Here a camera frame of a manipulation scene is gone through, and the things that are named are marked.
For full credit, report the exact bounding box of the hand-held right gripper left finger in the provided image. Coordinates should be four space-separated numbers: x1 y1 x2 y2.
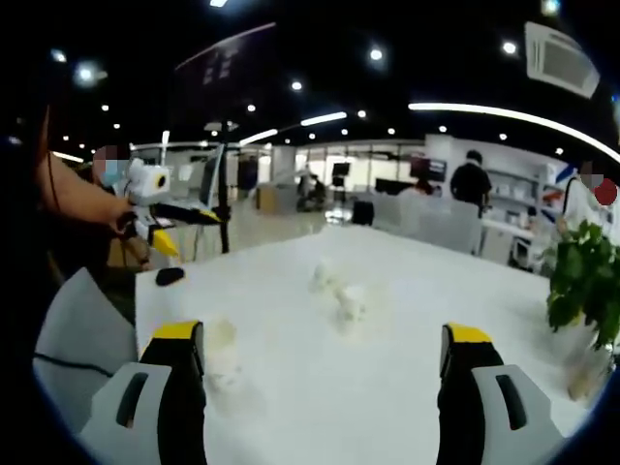
79 319 208 465

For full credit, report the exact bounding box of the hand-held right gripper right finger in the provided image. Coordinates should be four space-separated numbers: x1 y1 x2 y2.
435 322 566 465

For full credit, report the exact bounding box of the white paper cup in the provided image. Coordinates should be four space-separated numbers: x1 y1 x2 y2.
201 317 243 394

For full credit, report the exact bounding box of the pile of white paper cups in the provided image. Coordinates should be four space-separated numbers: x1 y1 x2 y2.
308 260 387 343

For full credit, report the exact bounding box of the person's left hand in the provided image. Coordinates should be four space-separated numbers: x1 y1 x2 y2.
115 210 153 267

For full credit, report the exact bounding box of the black computer mouse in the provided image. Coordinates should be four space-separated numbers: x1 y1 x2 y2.
154 266 186 287

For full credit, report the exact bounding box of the black stand pole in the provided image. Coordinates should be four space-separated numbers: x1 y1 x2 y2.
216 120 233 255

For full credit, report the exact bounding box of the grey monitor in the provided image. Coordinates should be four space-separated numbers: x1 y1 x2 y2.
164 142 227 208

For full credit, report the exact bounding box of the brown cardboard box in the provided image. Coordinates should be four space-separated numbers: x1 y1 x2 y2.
256 185 278 213

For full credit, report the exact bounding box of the small glass jar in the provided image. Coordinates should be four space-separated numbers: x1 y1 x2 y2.
566 346 612 402

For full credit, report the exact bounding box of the grey chair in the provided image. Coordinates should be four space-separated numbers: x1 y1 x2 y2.
32 266 140 432

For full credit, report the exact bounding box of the white table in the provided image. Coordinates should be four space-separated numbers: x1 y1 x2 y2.
134 225 602 465

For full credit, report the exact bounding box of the green potted plant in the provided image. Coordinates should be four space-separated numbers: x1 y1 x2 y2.
541 220 620 353

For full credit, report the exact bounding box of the grey partition panel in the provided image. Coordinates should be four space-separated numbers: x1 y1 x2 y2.
387 196 483 256

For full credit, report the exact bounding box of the black desk monitor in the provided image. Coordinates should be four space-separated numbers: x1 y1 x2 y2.
375 177 413 195

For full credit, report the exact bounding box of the white shelf unit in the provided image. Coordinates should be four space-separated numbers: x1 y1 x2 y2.
486 167 548 214

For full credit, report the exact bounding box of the group of round ceiling spotlights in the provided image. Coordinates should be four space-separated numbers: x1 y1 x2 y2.
50 41 566 156

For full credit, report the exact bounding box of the long curved ceiling light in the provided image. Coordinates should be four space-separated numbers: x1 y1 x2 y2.
408 101 620 164

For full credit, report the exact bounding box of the white ceiling air vent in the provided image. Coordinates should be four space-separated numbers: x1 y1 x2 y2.
525 21 602 100

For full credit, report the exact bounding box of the black cable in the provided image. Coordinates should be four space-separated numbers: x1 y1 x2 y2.
32 104 116 380

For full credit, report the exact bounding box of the dark wall screen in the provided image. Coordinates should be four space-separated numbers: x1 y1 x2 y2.
410 157 447 183

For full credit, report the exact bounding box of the red blue striped wall banner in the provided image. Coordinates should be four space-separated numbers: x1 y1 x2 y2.
542 162 582 217

